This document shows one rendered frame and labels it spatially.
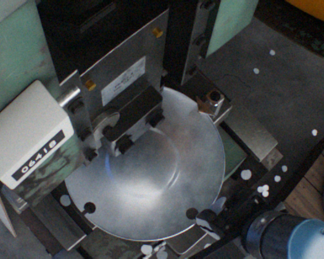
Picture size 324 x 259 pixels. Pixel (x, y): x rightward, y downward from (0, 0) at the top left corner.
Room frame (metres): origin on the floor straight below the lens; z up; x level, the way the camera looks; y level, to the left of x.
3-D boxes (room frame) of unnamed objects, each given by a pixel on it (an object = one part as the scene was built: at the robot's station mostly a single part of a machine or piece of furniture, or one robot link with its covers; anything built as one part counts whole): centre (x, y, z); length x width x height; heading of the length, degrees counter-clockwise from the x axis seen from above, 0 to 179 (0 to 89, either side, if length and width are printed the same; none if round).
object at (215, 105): (0.36, -0.09, 0.75); 0.03 x 0.03 x 0.10; 51
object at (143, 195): (0.22, 0.02, 0.78); 0.29 x 0.29 x 0.01
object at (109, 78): (0.27, 0.09, 1.04); 0.17 x 0.15 x 0.30; 51
